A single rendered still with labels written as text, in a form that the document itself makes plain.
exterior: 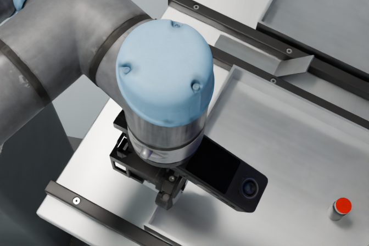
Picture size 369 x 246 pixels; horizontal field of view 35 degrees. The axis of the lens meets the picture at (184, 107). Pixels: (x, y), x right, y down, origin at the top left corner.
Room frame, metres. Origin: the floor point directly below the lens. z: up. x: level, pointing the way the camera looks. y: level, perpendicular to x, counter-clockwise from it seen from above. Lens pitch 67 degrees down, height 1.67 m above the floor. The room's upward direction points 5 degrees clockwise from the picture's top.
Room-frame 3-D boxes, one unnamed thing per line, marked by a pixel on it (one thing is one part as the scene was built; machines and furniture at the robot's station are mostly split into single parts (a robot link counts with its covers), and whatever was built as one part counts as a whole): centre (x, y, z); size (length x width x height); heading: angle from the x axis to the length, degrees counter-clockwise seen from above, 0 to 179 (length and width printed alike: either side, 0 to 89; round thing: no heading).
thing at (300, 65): (0.41, -0.10, 0.91); 0.14 x 0.03 x 0.06; 67
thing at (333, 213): (0.19, -0.21, 0.90); 0.02 x 0.02 x 0.04
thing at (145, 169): (0.21, 0.02, 1.06); 0.09 x 0.08 x 0.12; 66
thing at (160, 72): (0.21, 0.02, 1.22); 0.09 x 0.08 x 0.11; 51
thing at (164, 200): (0.18, 0.01, 1.00); 0.05 x 0.02 x 0.09; 156
